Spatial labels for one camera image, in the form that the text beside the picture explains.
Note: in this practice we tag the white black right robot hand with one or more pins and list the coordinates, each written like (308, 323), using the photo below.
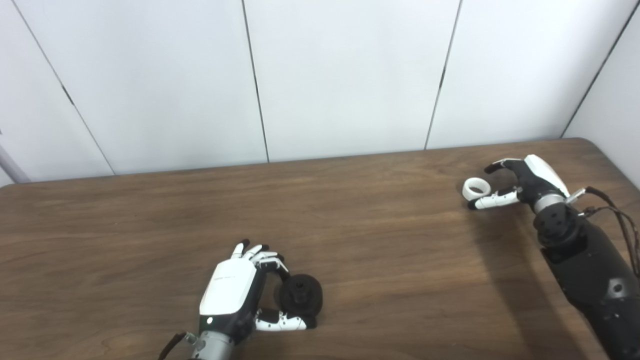
(537, 180)

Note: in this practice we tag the round black plastic part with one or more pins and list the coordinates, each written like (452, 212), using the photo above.
(305, 297)

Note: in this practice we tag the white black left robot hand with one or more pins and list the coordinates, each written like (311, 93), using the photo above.
(227, 295)

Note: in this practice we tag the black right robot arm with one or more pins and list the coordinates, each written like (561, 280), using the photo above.
(590, 270)

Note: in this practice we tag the gray wall corner post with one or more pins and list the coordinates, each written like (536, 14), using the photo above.
(11, 167)

